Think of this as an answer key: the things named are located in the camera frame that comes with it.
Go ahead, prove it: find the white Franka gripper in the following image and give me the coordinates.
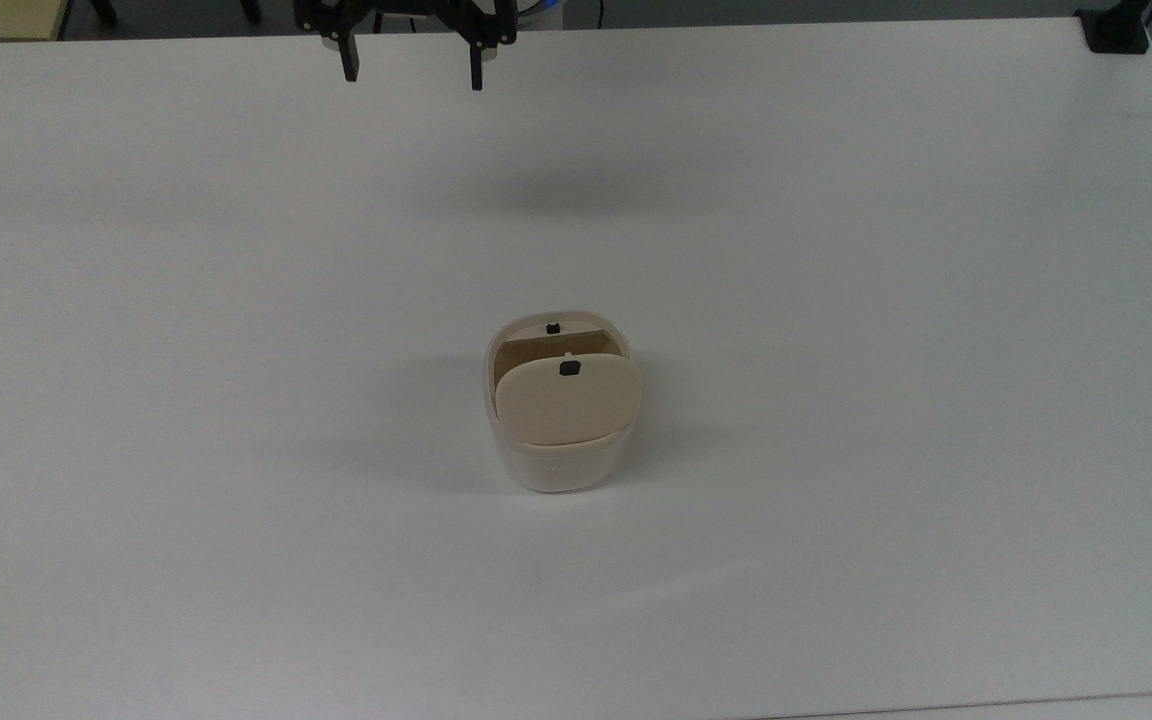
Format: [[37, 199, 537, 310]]
[[293, 0, 519, 92]]

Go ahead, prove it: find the beige trash bin lid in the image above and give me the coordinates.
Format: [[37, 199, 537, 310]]
[[493, 355, 643, 448]]

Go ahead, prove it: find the beige round trash bin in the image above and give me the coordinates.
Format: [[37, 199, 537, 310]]
[[483, 308, 645, 494]]

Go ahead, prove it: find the black camera stand with clamp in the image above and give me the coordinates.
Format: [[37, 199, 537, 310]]
[[1076, 0, 1152, 55]]

